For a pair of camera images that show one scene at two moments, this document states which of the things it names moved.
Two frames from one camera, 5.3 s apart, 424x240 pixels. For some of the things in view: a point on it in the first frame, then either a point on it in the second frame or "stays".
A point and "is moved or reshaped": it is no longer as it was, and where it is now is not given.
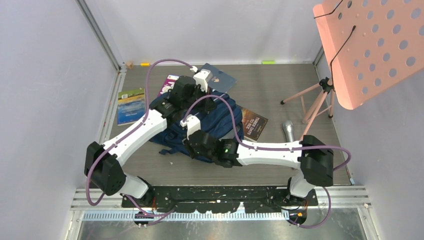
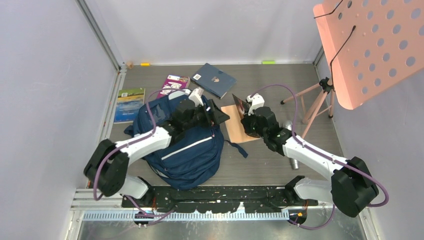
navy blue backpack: x=225 y=120 is moved or reshaped
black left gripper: x=209 y=104 -> x=217 y=116
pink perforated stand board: x=375 y=45 stays
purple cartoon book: x=168 y=84 stays
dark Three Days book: x=253 y=124 is moved or reshaped
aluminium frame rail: x=106 y=45 stays
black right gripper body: x=194 y=153 -> x=250 y=126
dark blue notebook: x=221 y=81 stays
